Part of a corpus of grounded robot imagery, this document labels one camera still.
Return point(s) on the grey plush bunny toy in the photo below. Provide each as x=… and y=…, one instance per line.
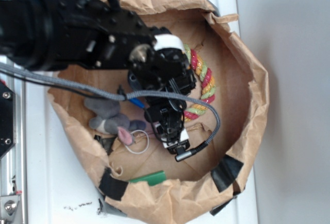
x=109, y=119

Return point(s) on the black tape patch left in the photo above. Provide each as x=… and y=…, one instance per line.
x=112, y=187

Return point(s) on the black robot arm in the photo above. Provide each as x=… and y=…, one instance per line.
x=50, y=35

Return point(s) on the green plastic block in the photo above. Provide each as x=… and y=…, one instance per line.
x=152, y=179

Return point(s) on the brown paper bag bin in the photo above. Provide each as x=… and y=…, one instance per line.
x=242, y=101

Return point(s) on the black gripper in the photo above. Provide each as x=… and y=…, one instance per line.
x=158, y=62

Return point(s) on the black tape patch right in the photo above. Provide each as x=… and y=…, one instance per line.
x=225, y=173

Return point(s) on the black tape patch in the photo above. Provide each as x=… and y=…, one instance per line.
x=225, y=173
x=112, y=187

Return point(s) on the black bracket plate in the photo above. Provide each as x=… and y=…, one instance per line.
x=7, y=119

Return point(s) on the metal frame rail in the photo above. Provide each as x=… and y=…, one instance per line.
x=13, y=164

